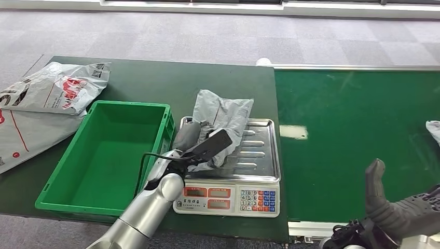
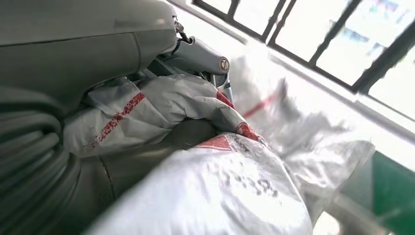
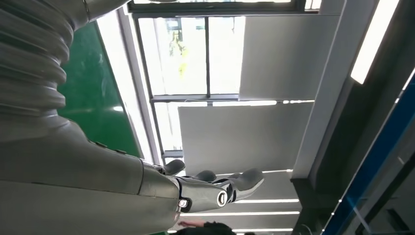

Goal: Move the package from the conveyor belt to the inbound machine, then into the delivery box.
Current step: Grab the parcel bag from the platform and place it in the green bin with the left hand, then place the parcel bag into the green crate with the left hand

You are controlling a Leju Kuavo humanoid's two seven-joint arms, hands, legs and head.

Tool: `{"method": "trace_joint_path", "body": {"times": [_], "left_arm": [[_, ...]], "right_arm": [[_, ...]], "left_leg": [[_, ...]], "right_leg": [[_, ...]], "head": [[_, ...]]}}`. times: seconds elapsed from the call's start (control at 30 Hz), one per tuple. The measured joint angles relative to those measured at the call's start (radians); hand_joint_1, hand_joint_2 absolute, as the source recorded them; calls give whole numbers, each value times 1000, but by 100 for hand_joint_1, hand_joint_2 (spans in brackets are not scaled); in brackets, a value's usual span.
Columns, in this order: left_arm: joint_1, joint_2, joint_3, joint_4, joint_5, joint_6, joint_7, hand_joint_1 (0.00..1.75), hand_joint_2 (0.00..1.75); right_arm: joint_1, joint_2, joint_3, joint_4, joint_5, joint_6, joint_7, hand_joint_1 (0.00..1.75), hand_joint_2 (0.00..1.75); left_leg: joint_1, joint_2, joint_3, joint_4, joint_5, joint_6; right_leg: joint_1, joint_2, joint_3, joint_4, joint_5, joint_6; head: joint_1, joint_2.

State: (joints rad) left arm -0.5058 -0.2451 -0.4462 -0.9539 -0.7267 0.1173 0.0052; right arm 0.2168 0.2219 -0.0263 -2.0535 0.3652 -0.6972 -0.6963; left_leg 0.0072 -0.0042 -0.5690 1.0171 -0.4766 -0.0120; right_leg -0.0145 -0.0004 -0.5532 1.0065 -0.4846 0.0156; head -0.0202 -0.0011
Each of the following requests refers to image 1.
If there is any white window ledge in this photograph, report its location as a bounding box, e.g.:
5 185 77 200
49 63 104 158
0 0 440 20

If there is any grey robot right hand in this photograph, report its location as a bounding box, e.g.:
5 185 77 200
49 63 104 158
364 158 440 241

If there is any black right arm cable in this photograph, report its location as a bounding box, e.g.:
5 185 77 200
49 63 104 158
329 219 379 249

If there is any black left wrist camera bracket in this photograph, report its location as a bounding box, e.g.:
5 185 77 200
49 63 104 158
182 129 233 164

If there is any small grey courier package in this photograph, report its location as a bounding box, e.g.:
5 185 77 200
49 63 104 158
425 120 440 147

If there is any steel scale tray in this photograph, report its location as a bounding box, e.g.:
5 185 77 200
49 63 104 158
179 117 282 183

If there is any white electronic scale body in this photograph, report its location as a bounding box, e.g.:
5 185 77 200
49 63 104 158
173 178 281 218

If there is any green plastic crate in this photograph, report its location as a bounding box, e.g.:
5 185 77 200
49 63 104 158
35 100 176 220

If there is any aluminium conveyor side rail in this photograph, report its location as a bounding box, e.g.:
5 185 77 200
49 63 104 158
271 64 440 72
288 220 345 241

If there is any green conveyor belt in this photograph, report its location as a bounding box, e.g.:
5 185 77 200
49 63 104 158
274 70 440 223

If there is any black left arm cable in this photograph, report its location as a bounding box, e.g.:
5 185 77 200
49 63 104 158
136 153 183 197

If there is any white courier bag red print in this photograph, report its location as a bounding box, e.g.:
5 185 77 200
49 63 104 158
0 62 112 116

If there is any large grey bag red line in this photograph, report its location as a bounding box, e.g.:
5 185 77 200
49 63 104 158
0 109 87 175

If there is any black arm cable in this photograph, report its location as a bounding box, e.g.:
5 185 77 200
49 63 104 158
136 153 183 197
329 219 379 249

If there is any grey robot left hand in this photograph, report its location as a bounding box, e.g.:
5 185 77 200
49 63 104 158
172 120 221 155

